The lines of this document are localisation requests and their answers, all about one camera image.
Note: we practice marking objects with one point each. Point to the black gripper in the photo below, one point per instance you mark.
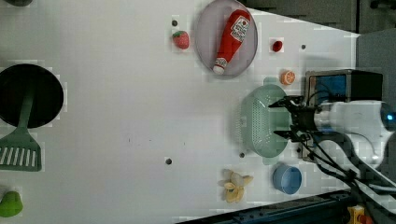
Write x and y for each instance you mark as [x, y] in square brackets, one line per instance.
[302, 117]

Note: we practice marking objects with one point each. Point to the mint green plastic strainer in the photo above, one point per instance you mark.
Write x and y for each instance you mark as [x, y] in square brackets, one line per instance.
[259, 121]

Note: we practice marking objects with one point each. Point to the silver black toaster oven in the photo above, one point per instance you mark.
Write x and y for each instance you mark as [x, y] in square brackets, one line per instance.
[364, 85]

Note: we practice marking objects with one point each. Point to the blue plastic bowl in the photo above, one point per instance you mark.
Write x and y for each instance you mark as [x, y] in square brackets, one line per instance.
[287, 179]

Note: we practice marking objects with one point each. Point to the small red toy fruit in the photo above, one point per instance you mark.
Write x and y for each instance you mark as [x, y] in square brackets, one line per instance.
[277, 46]

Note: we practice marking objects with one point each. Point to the peeled plush banana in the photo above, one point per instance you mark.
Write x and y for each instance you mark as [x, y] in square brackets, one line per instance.
[233, 185]

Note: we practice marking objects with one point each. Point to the red plush ketchup bottle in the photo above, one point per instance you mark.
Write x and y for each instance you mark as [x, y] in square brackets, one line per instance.
[233, 36]

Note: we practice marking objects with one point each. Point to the grey round plate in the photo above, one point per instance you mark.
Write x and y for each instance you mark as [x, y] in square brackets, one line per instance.
[208, 32]

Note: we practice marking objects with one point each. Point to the yellow red toy object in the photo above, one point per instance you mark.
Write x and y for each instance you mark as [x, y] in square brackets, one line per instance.
[358, 216]

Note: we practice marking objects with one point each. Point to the red plush strawberry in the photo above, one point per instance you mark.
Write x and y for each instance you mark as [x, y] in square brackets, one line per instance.
[181, 39]

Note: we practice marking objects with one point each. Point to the black frying pan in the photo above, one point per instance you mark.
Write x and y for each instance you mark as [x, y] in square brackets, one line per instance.
[48, 94]

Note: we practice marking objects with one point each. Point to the green slotted spatula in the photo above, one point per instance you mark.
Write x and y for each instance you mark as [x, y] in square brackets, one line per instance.
[19, 150]

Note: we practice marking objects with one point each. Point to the green toy pear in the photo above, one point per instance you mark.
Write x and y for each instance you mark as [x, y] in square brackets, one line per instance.
[11, 204]

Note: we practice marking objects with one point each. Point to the dark round object top corner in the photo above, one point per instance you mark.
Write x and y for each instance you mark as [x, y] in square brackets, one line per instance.
[19, 3]

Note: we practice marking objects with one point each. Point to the blue metal frame rail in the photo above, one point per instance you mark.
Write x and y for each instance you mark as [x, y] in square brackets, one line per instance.
[327, 208]

